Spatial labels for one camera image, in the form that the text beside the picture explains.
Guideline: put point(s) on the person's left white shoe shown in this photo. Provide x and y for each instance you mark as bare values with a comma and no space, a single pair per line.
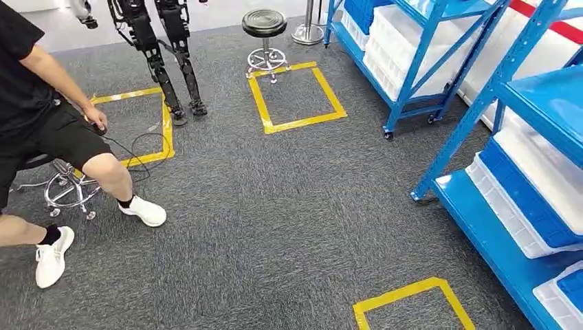
145,212

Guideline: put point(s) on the person's left hand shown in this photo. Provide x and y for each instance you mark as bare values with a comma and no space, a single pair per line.
96,117

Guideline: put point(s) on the black stool with chrome base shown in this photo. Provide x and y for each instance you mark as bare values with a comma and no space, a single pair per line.
264,23
38,160

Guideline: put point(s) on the red barrier band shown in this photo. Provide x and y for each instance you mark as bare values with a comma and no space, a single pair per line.
560,25

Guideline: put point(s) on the chrome barrier post base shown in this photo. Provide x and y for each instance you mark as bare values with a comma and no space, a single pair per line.
308,34

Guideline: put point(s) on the white ribbed plastic crate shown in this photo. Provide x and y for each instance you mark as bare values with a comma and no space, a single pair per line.
553,305
496,193

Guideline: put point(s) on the blue plastic crate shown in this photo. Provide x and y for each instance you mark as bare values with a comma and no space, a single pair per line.
574,284
364,11
524,191

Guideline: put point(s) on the person's right white shoe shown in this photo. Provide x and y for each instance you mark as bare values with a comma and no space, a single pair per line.
52,262

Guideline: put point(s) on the person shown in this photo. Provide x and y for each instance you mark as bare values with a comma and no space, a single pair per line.
23,91

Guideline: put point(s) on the black humanoid robot leg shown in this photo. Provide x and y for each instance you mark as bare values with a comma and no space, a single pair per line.
145,36
175,23

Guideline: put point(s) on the blue metal shelf rack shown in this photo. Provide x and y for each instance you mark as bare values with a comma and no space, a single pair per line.
396,111
546,104

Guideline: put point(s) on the person's white shoe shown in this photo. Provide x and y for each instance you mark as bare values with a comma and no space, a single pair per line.
145,212
52,262

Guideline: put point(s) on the black hand controller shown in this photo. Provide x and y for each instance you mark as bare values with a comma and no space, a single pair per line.
100,130

